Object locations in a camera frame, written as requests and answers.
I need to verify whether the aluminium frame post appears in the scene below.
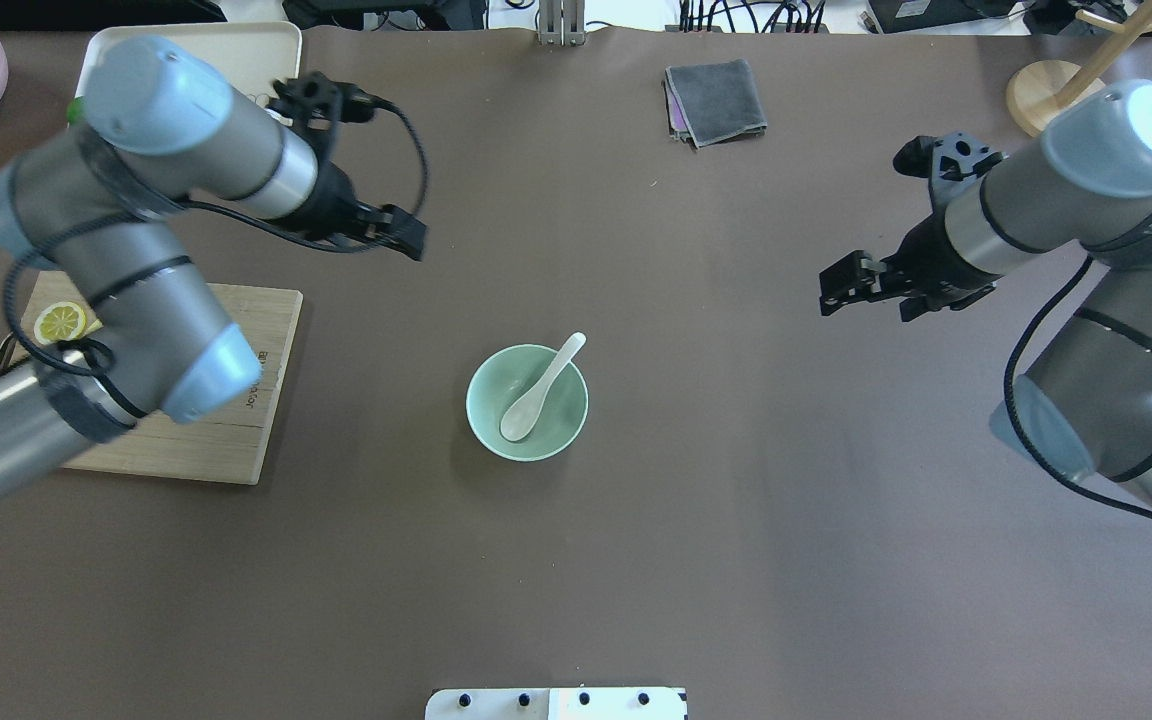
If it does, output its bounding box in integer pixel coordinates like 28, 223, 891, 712
536, 0, 588, 47

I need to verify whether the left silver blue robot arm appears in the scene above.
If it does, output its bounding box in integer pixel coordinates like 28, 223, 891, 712
0, 35, 426, 498

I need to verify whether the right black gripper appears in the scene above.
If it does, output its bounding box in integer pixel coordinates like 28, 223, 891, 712
818, 215, 998, 323

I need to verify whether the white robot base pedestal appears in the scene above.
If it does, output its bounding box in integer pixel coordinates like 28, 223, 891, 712
424, 685, 689, 719

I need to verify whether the wooden stand with round base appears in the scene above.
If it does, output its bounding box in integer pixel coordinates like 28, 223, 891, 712
1005, 1, 1152, 137

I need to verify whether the cream serving tray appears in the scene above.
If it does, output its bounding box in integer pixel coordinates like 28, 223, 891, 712
76, 20, 302, 111

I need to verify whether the single lemon slice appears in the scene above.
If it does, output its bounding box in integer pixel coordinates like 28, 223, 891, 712
32, 301, 91, 344

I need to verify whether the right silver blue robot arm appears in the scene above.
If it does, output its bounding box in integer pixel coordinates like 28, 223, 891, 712
819, 79, 1152, 521

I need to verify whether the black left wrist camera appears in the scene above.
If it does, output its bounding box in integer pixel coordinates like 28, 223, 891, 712
265, 70, 382, 129

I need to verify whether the green lime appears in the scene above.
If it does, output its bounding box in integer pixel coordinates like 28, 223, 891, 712
65, 96, 84, 127

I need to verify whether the bamboo cutting board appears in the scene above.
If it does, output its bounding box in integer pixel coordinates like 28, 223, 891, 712
65, 283, 305, 486

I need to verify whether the white ceramic spoon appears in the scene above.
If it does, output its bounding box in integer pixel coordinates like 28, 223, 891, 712
499, 331, 588, 442

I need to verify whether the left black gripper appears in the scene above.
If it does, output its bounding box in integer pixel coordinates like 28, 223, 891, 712
285, 162, 429, 263

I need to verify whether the green ceramic bowl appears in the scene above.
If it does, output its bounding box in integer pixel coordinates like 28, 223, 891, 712
465, 344, 590, 462

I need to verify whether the grey folded cloth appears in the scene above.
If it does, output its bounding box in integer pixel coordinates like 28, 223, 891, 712
664, 58, 768, 149

